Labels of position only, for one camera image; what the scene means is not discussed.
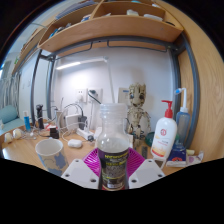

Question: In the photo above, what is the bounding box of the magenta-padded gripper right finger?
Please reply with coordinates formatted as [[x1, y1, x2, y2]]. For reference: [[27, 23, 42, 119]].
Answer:
[[127, 147, 166, 190]]

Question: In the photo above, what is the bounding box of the small black red box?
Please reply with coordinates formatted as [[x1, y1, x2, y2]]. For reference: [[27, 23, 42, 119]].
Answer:
[[49, 125, 61, 140]]

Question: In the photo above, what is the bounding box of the white paper cup blue print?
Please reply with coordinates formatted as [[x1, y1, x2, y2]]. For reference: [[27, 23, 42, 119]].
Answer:
[[34, 137, 70, 177]]

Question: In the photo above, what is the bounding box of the small white rounded case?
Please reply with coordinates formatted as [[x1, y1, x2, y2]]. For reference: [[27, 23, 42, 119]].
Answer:
[[67, 138, 84, 149]]

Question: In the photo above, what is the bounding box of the blue spray bottle white nozzle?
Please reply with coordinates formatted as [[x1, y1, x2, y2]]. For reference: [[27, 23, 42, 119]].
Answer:
[[174, 87, 192, 148]]

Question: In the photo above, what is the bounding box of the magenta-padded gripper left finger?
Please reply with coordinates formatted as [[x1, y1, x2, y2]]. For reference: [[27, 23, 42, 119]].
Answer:
[[60, 147, 101, 190]]

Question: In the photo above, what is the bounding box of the green bowl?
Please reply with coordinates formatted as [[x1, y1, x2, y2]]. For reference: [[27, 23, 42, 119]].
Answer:
[[145, 131, 156, 148]]

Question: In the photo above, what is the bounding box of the white pump bottle red top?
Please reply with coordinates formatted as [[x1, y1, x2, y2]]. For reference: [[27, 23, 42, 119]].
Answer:
[[150, 99, 179, 162]]

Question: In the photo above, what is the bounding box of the white power strip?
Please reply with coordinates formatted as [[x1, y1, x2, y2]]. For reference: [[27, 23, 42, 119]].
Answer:
[[76, 127, 96, 141]]

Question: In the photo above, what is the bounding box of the brown tree creature figure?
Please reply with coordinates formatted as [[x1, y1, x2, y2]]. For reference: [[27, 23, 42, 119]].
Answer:
[[125, 82, 152, 149]]

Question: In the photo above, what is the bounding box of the wooden shelf unit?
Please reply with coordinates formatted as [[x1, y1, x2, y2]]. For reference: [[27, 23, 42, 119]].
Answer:
[[37, 0, 185, 54]]

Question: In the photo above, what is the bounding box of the white wall socket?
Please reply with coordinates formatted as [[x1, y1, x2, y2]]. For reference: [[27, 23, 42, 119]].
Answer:
[[74, 87, 104, 104]]

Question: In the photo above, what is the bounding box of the pink white wrapped packet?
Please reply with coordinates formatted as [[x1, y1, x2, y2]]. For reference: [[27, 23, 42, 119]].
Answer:
[[185, 149, 205, 167]]

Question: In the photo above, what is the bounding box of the small white figurine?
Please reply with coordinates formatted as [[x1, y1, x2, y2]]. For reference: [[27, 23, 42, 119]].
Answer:
[[12, 128, 23, 140], [3, 131, 14, 145]]

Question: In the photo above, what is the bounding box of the blue slim tube bottle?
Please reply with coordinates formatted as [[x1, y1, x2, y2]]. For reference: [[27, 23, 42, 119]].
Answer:
[[22, 110, 32, 132]]

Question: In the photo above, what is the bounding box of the black upright device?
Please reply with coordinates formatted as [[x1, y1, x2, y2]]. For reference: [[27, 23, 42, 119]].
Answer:
[[35, 104, 46, 131]]

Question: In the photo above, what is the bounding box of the clear plastic bottle dark label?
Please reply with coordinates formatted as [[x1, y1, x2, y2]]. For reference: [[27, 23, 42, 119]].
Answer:
[[95, 102, 131, 192]]

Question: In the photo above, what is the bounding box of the small blue white box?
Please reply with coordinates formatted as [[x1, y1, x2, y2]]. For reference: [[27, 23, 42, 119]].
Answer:
[[165, 142, 188, 168]]

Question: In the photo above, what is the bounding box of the white charger block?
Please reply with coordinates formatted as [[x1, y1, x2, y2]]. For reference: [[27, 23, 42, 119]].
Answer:
[[64, 113, 83, 131]]

